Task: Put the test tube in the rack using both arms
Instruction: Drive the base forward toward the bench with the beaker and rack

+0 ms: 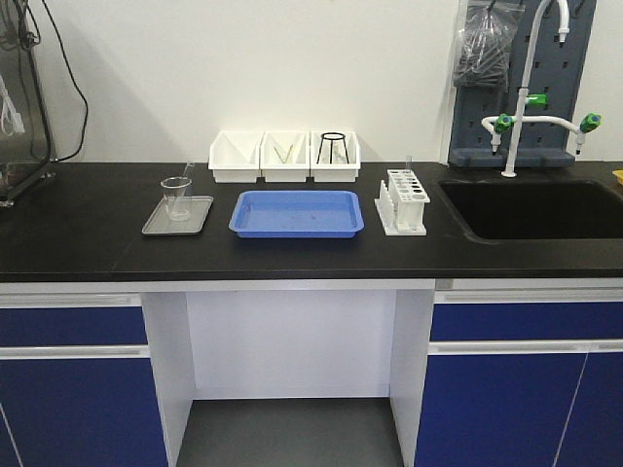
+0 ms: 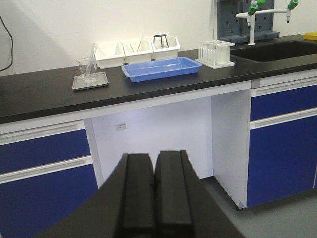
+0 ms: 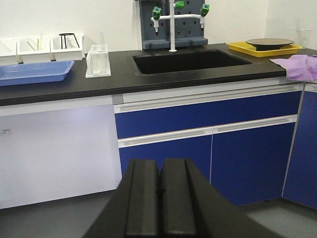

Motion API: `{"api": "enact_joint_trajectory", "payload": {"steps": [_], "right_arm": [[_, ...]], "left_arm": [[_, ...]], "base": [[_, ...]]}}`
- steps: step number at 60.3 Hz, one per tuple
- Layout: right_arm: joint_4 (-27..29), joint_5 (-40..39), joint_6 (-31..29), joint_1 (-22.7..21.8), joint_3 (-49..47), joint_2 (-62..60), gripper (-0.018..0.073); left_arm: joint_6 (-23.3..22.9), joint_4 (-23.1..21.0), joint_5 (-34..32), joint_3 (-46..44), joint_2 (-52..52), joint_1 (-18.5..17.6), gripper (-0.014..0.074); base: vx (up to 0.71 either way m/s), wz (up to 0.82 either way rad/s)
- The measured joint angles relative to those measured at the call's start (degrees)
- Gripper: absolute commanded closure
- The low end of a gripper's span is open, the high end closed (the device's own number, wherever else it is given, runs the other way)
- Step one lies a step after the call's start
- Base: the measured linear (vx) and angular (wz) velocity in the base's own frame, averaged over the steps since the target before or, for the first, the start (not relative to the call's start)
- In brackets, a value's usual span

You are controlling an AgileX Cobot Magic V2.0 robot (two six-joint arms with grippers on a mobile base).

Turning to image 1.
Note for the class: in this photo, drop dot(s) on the white test tube rack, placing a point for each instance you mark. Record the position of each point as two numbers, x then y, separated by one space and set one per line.
401 203

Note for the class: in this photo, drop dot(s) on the grey-blue pegboard drying rack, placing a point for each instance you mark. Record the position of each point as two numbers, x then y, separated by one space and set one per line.
553 89

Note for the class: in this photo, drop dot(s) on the blue plastic tray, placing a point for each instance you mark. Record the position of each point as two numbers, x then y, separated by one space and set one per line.
297 214

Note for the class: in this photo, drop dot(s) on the clear glass flask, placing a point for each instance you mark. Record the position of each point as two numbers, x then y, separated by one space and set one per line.
335 153

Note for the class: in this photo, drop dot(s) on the right white storage bin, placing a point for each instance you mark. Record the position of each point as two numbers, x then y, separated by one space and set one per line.
347 172

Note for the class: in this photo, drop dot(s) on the white storage bin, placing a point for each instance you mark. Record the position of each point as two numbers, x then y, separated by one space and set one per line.
234 156
347 172
274 142

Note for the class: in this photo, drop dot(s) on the middle white storage bin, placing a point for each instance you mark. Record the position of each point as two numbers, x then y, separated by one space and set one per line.
274 142

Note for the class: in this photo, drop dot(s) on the left white storage bin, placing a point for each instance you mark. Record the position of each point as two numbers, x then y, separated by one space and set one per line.
234 156

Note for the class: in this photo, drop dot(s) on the clear glass beaker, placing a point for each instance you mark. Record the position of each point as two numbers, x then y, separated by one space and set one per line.
170 188

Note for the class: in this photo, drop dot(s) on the grey metal tray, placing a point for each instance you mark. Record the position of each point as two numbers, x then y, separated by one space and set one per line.
159 222

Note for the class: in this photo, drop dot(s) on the black sink basin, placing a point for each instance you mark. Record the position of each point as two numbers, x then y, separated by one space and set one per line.
536 210

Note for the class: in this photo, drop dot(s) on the right blue drawer front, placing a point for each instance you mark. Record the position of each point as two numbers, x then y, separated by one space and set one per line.
527 321

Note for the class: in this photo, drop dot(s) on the blue drawer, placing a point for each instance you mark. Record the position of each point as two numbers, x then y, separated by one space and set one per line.
41 326
527 321

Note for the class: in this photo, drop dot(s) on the white lab faucet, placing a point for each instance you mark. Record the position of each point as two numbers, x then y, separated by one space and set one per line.
496 125

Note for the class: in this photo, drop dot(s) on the left blue drawer front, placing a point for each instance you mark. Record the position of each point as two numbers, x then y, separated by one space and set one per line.
41 326

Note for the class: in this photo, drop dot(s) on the plastic bag of pegs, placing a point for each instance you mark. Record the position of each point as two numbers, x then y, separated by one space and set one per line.
484 44

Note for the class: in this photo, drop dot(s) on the right blue cabinet door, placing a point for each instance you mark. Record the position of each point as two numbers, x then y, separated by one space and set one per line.
522 410

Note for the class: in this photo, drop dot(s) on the blue cabinet door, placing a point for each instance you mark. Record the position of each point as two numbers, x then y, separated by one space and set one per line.
80 412
522 410

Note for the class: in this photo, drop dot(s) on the yellow object at edge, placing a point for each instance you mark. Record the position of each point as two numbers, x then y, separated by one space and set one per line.
618 174

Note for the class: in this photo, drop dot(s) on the left blue cabinet door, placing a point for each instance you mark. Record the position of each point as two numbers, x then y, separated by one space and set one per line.
80 412

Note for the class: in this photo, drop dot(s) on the black wire tripod stand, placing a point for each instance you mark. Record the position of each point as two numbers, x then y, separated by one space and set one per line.
326 138

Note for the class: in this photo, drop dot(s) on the clear enclosure with frame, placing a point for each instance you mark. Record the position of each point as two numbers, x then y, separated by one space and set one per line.
27 145

